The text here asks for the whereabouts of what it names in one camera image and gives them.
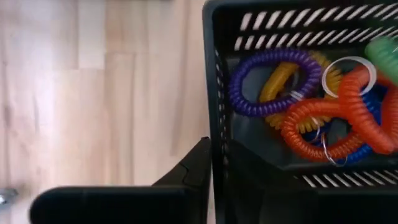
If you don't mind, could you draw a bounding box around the black plastic basket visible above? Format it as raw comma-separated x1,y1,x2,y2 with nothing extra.
201,0,398,224

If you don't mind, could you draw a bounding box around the yellow spiral coil wristband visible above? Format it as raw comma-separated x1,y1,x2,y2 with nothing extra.
258,51,343,134

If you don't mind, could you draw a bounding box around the green spiral coil wristband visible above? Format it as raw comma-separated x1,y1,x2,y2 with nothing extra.
364,36,398,85

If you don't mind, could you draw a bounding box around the purple spiral coil wristband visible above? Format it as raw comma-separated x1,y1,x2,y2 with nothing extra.
228,48,323,118

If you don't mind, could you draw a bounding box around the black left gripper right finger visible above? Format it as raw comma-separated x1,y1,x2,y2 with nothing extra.
229,139,398,224

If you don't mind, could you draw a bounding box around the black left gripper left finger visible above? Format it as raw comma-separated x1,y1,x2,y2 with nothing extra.
29,136,213,224

